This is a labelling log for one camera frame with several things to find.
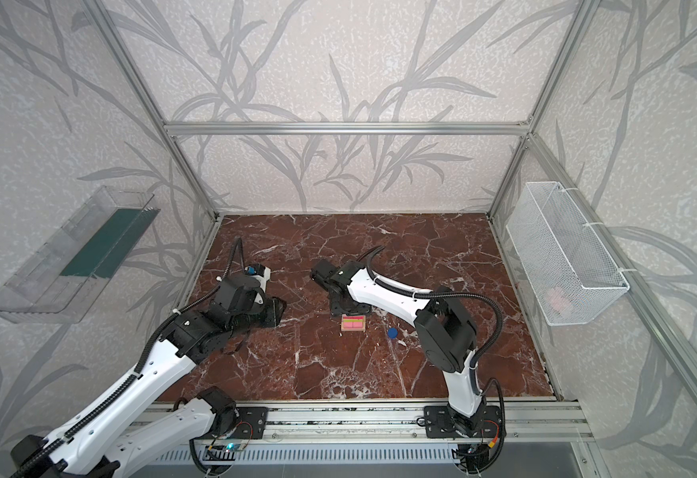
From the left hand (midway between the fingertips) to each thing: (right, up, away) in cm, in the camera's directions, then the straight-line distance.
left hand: (287, 296), depth 76 cm
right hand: (+15, -4, +12) cm, 19 cm away
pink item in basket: (+68, -1, -2) cm, 68 cm away
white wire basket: (+63, +7, -14) cm, 65 cm away
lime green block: (+16, -9, +13) cm, 23 cm away
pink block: (+15, -12, +13) cm, 23 cm away
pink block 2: (+18, -12, +13) cm, 25 cm away
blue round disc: (+28, -14, +13) cm, 34 cm away
